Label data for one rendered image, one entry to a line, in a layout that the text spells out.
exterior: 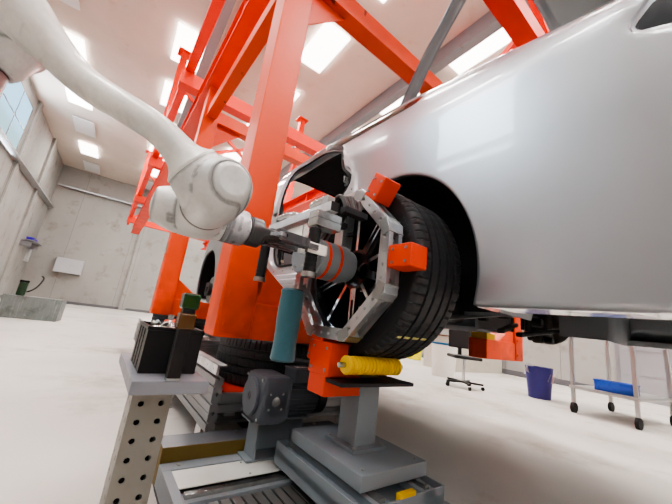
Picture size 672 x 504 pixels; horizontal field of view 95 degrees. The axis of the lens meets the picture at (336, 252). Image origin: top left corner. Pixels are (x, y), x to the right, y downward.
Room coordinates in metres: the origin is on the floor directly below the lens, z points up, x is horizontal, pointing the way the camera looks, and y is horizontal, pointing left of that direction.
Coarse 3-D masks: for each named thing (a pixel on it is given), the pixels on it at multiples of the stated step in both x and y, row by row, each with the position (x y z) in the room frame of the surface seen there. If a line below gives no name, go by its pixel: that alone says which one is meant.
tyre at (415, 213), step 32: (416, 224) 0.93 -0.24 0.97; (448, 256) 1.00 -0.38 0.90; (416, 288) 0.92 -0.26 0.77; (448, 288) 1.00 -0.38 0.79; (384, 320) 1.01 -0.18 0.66; (416, 320) 0.98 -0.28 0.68; (448, 320) 1.07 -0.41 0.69; (352, 352) 1.12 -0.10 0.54; (384, 352) 1.08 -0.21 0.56; (416, 352) 1.15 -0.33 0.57
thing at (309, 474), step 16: (288, 448) 1.34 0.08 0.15; (288, 464) 1.25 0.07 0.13; (304, 464) 1.17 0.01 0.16; (320, 464) 1.19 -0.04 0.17; (304, 480) 1.16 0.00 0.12; (320, 480) 1.09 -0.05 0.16; (336, 480) 1.11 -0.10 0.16; (416, 480) 1.13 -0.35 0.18; (432, 480) 1.17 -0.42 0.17; (320, 496) 1.09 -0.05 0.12; (336, 496) 1.03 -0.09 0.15; (352, 496) 1.05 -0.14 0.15; (368, 496) 1.02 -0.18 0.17; (384, 496) 1.07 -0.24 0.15; (400, 496) 1.02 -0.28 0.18; (416, 496) 1.06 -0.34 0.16; (432, 496) 1.11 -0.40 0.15
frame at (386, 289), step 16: (368, 208) 0.99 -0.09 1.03; (384, 208) 0.99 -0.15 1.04; (384, 224) 0.92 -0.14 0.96; (400, 224) 0.94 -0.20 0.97; (384, 240) 0.92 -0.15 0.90; (400, 240) 0.94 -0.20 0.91; (384, 256) 0.92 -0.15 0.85; (384, 272) 0.91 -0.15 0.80; (304, 288) 1.33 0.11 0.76; (384, 288) 0.91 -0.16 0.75; (304, 304) 1.26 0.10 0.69; (368, 304) 0.95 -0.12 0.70; (384, 304) 0.96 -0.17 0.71; (304, 320) 1.24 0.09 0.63; (320, 320) 1.25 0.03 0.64; (352, 320) 1.01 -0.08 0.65; (368, 320) 1.01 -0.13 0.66; (320, 336) 1.14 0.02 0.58; (336, 336) 1.07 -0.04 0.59; (352, 336) 1.02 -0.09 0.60
